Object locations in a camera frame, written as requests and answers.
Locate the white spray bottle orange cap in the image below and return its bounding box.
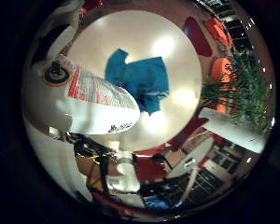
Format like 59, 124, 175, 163
21, 52, 142, 136

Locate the blue striped cloth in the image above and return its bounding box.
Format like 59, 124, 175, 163
105, 48, 171, 117

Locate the dark red oval rug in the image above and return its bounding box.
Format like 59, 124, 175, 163
183, 16, 214, 58

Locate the orange sofa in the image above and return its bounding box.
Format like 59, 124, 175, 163
204, 17, 234, 49

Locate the orange armchair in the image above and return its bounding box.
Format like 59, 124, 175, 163
210, 57, 233, 114

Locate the green potted plant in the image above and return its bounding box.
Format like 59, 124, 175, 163
201, 51, 273, 135

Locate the white long table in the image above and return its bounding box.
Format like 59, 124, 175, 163
197, 106, 269, 155

